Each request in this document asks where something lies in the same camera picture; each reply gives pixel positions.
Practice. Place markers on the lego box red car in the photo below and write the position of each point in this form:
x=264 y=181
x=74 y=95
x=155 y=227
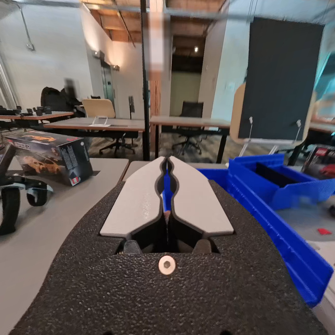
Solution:
x=319 y=157

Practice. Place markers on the wooden desk black frame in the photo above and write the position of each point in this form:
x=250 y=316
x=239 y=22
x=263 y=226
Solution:
x=188 y=121

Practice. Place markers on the grey office desk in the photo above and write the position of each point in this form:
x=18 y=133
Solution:
x=104 y=124

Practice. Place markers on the wooden edged desk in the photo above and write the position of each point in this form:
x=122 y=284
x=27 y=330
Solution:
x=36 y=116

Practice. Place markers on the black lego set box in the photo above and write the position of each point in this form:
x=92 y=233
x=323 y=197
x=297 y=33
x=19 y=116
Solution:
x=57 y=157

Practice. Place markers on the black looped object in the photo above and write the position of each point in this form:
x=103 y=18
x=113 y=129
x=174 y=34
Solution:
x=10 y=209

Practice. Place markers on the black desk equipment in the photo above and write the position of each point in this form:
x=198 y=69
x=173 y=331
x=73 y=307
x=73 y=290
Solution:
x=31 y=110

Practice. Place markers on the red lego wedge plate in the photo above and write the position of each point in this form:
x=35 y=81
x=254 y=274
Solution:
x=324 y=231

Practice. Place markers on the black pole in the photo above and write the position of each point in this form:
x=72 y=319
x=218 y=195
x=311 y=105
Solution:
x=145 y=78

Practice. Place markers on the black panel on wooden easel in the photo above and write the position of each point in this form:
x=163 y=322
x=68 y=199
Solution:
x=282 y=78

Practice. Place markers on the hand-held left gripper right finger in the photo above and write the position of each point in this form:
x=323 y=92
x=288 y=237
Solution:
x=201 y=207

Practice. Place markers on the white desk stand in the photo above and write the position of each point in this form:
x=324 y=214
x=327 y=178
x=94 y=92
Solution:
x=100 y=123

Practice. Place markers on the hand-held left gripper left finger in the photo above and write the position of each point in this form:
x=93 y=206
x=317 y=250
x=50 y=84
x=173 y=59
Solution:
x=131 y=207

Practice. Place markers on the wooden pillar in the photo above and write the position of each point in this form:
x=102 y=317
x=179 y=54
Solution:
x=156 y=94

